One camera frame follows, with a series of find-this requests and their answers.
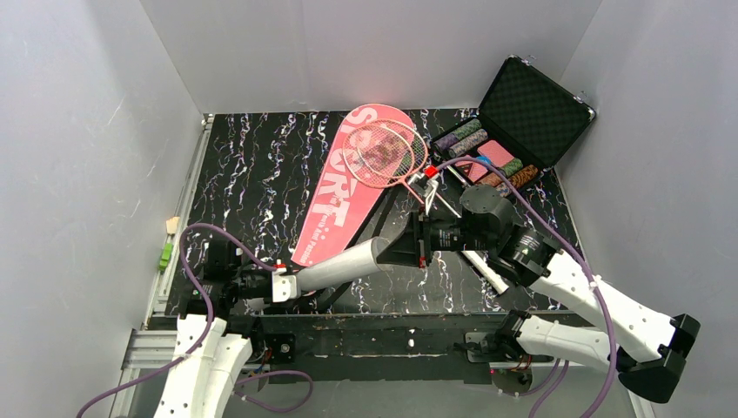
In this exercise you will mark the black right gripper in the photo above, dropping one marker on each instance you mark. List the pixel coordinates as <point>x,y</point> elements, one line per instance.
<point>424,238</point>

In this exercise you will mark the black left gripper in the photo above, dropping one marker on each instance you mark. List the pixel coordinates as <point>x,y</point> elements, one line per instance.
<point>253,281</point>

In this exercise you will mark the pink badminton racket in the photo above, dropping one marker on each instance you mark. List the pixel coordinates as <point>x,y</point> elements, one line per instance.
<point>386,153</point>

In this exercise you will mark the white shuttlecock tube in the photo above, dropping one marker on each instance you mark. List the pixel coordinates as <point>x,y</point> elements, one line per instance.
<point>347,266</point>

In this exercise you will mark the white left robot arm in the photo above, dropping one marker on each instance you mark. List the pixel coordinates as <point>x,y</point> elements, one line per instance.
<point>209,353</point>

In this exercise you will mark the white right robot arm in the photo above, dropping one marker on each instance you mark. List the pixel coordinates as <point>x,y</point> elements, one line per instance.
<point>645,350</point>

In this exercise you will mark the pink card deck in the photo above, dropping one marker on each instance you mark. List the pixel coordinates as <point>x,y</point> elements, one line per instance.
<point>492,152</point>

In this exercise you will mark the beige wooden block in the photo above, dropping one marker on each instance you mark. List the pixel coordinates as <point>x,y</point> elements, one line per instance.
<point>171,225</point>

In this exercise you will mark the poker chip rows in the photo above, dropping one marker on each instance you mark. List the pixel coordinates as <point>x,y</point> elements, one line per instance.
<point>507,176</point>

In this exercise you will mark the black foam-lined case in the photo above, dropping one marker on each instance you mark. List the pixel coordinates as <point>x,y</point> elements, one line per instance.
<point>524,113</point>

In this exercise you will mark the pink racket bag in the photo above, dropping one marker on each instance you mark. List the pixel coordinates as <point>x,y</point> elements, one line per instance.
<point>340,204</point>

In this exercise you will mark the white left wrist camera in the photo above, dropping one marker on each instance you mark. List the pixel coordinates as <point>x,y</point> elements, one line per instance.
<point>284,284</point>

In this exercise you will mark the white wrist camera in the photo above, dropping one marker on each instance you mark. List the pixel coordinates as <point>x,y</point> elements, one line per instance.
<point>284,284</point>
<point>425,183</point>

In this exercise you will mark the green clip on rail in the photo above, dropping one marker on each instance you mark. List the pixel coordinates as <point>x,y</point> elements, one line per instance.
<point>165,256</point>

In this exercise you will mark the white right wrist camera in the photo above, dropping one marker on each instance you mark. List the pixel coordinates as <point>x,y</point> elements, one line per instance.
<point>425,183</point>

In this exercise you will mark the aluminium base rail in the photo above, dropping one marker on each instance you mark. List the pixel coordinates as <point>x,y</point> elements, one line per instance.
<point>150,349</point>

